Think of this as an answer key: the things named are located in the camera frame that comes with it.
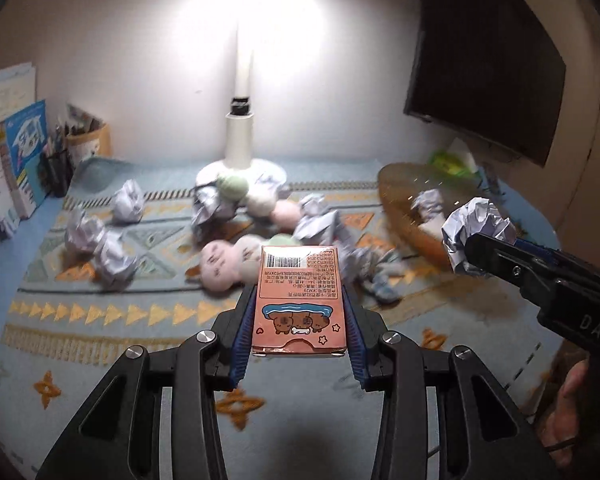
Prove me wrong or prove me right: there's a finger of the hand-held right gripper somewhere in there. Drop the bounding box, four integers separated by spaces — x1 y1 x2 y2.
464 232 547 292
514 240 564 267

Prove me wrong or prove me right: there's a person's right hand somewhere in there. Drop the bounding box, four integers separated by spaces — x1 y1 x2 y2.
550 359 590 469

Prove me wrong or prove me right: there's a pink cartoon card box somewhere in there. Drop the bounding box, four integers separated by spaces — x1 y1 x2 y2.
250 244 350 358

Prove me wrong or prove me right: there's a black flat screen monitor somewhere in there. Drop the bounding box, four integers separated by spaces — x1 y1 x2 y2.
403 0 567 169

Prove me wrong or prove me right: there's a black pen holder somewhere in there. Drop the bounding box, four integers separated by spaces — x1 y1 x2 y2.
38 119 74 199

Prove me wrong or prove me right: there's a pastel three-ball plush toy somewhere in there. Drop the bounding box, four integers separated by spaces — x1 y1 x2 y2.
199 232 302 294
214 172 302 229

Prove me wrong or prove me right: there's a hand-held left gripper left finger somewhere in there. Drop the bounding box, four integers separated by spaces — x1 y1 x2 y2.
37 282 258 480

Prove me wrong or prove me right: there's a round woven basket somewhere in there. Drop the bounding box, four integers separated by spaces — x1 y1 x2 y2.
377 161 531 272

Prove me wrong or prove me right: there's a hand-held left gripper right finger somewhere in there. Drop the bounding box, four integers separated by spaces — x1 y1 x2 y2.
341 282 561 480

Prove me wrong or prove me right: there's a blue book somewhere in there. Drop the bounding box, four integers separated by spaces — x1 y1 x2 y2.
0 100 49 222

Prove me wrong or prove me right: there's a white paper ball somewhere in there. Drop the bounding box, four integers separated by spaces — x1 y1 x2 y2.
340 246 407 304
190 180 237 239
93 232 139 287
441 197 517 276
111 179 146 224
411 189 452 224
255 172 291 201
294 195 349 249
65 210 106 254

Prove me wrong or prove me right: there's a green tissue pack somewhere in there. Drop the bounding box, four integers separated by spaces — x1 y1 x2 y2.
429 137 482 179

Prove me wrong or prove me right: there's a white desk lamp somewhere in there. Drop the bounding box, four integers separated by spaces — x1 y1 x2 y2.
196 0 287 192

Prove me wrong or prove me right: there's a patterned blue mat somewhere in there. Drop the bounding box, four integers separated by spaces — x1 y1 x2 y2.
0 154 557 480

